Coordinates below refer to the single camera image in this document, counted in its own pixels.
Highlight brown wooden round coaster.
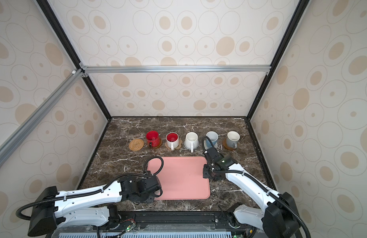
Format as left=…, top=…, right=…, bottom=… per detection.
left=223, top=138, right=235, bottom=151

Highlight blue floral mug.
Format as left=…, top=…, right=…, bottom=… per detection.
left=205, top=131, right=219, bottom=149

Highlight grey mug white inside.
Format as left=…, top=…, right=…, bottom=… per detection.
left=226, top=131, right=240, bottom=150

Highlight cork paw print coaster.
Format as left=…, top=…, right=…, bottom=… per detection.
left=165, top=139, right=182, bottom=151

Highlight white mug red inside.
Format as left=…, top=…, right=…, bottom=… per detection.
left=166, top=132, right=179, bottom=142

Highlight red mug black handle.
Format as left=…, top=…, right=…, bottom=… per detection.
left=146, top=131, right=160, bottom=145

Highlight dark brown wooden coaster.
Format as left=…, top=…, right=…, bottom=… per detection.
left=147, top=140, right=162, bottom=149

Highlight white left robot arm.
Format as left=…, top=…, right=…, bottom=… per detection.
left=16, top=174, right=163, bottom=237

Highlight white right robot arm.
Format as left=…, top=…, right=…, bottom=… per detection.
left=203, top=153, right=311, bottom=238

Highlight pink rectangular tray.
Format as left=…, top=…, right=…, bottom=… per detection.
left=157, top=157, right=210, bottom=200

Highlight aluminium crossbar back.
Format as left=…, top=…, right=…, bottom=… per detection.
left=82, top=64, right=271, bottom=73

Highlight aluminium crossbar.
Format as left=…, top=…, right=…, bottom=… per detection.
left=0, top=69, right=83, bottom=168
left=82, top=64, right=271, bottom=73

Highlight aluminium crossbar left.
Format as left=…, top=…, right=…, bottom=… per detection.
left=0, top=69, right=83, bottom=168

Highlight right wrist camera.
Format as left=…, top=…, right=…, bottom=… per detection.
left=204, top=147, right=224, bottom=166

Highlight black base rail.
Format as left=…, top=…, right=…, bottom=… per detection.
left=99, top=203, right=252, bottom=230

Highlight black corner frame post right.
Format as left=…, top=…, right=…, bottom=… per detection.
left=247, top=0, right=310, bottom=122

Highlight black corner frame post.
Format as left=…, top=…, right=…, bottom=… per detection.
left=247, top=0, right=310, bottom=122
left=35, top=0, right=112, bottom=121

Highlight black corner frame post left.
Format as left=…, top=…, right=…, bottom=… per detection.
left=35, top=0, right=112, bottom=121

